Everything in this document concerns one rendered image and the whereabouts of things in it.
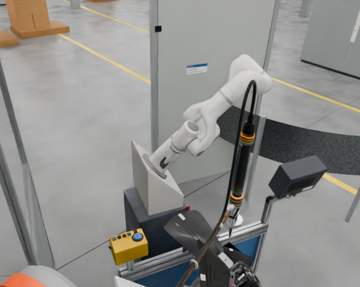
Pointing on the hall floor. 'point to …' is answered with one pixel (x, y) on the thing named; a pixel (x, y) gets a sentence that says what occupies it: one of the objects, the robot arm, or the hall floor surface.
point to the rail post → (257, 252)
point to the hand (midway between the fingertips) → (163, 164)
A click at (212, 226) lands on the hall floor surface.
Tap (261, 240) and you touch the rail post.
